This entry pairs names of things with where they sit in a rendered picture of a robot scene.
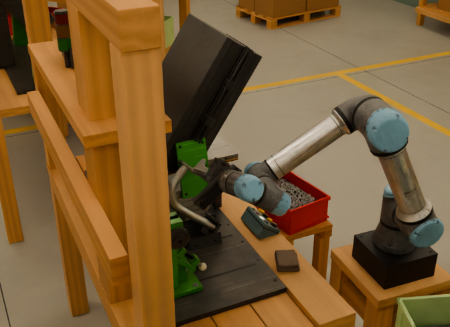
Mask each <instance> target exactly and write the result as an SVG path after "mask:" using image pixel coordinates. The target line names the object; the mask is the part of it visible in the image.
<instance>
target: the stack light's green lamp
mask: <svg viewBox="0 0 450 327"><path fill-rule="evenodd" d="M57 40H58V49H59V51H60V52H69V47H72V44H71V38H68V39H58V38H57Z"/></svg>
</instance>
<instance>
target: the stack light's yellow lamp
mask: <svg viewBox="0 0 450 327"><path fill-rule="evenodd" d="M56 35H57V38H58V39H68V38H70V28H69V25H56Z"/></svg>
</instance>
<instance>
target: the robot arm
mask: <svg viewBox="0 0 450 327"><path fill-rule="evenodd" d="M357 130H358V131H359V132H360V133H361V134H362V135H363V136H364V138H365V140H366V143H367V144H368V147H369V149H370V152H371V154H372V155H374V156H376V157H378V159H379V160H380V163H381V166H382V169H383V170H384V173H385V176H386V179H387V180H388V183H389V185H387V186H386V187H385V188H384V193H383V195H382V196H383V199H382V209H381V215H380V222H379V223H378V226H377V227H376V229H375V231H374V233H373V238H372V240H373V243H374V244H375V245H376V247H378V248H379V249H380V250H382V251H384V252H387V253H392V254H397V255H401V254H406V253H410V252H411V251H413V250H414V249H415V247H418V248H426V247H430V246H431V245H434V244H435V243H436V242H437V241H438V240H439V239H440V238H441V236H442V235H443V233H444V225H443V223H442V221H441V220H440V219H438V218H437V216H436V215H435V212H434V210H433V207H432V204H431V202H430V200H429V199H427V198H425V197H424V196H423V193H422V191H421V188H420V186H419V182H418V180H417V177H416V174H415V171H414V169H413V166H412V164H411V161H410V158H409V156H408V152H407V150H406V146H407V145H408V137H409V132H410V131H409V126H408V123H407V121H406V119H405V118H404V117H403V116H402V115H401V114H400V113H399V112H398V111H396V110H394V109H393V108H392V107H391V106H390V105H388V104H387V103H386V102H385V101H384V100H382V99H381V98H380V97H379V96H376V95H373V94H362V95H359V96H355V97H353V98H351V99H349V100H347V101H345V102H343V103H342V104H340V105H338V106H337V107H336V108H334V109H332V112H331V115H330V116H328V117H326V118H325V119H324V120H322V121H321V122H319V123H318V124H316V125H315V126H313V127H312V128H310V129H309V130H308V131H306V132H304V134H302V135H300V136H299V137H298V138H296V139H295V140H293V141H292V142H290V143H289V144H287V145H286V146H284V147H283V148H282V149H280V150H278V151H277V152H276V153H274V154H273V155H272V156H270V157H268V158H267V159H266V160H264V161H263V162H259V161H254V162H250V163H249V164H248V165H247V166H246V167H245V169H244V173H242V170H240V169H239V168H238V167H236V166H235V165H234V164H232V165H230V164H228V162H227V161H224V160H222V159H220V158H217V157H215V158H214V159H213V161H212V163H211V164H210V165H209V170H208V168H207V167H206V166H205V164H206V160H205V159H201V160H200V162H199V163H198V164H197V165H196V166H195V167H193V168H190V171H191V173H192V174H195V175H196V176H199V177H201V178H202V179H203V180H204V181H206V182H207V183H208V185H207V186H206V187H205V188H204V189H203V190H202V191H201V192H200V193H199V194H198V195H197V196H196V197H195V198H194V199H193V201H194V204H195V205H196V206H198V207H200V208H201V209H202V210H205V209H206V208H207V207H208V206H209V205H210V204H211V203H213V201H215V199H217V197H219V195H221V193H223V192H225V193H226V194H229V195H231V196H234V197H237V198H239V199H241V200H243V201H245V202H248V203H250V204H252V205H254V206H256V207H259V208H261V209H263V210H265V211H267V212H269V213H270V214H274V215H276V216H282V215H284V214H285V213H286V212H287V211H288V209H289V207H290V205H291V197H290V195H288V194H287V193H285V192H284V191H281V190H279V189H278V187H277V185H276V184H275V182H276V181H277V180H278V179H280V178H282V177H283V176H284V175H286V174H288V173H289V172H290V171H291V170H293V169H295V168H296V167H297V166H299V165H301V164H302V163H303V162H305V161H306V160H308V159H309V158H310V157H312V156H314V155H315V154H316V153H318V152H320V151H321V150H322V149H324V148H325V147H327V146H328V145H330V144H331V143H333V142H334V141H335V140H337V139H339V138H340V137H341V136H343V135H345V134H347V135H350V134H352V133H353V132H354V131H357Z"/></svg>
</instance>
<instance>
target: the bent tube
mask: <svg viewBox="0 0 450 327"><path fill-rule="evenodd" d="M179 162H180V163H181V164H182V165H181V166H180V168H179V169H178V171H177V172H176V173H175V175H174V177H173V178H172V179H171V181H170V183H169V203H170V204H171V206H172V208H173V209H174V210H175V211H176V212H178V213H180V214H182V215H184V216H186V217H187V218H189V219H191V220H193V221H195V222H196V223H198V224H200V225H202V226H204V227H206V228H208V229H210V230H211V231H212V230H214V229H215V227H216V223H214V222H212V221H210V220H208V219H207V218H204V217H203V216H201V215H199V214H197V213H195V212H194V211H192V210H190V209H188V208H186V207H185V206H182V205H181V204H180V203H179V202H178V200H177V197H176V190H177V186H178V184H179V183H180V181H181V179H182V178H183V177H184V176H185V174H186V172H187V171H188V170H189V169H190V168H191V166H189V165H187V164H186V163H185V162H184V161H182V160H180V159H179Z"/></svg>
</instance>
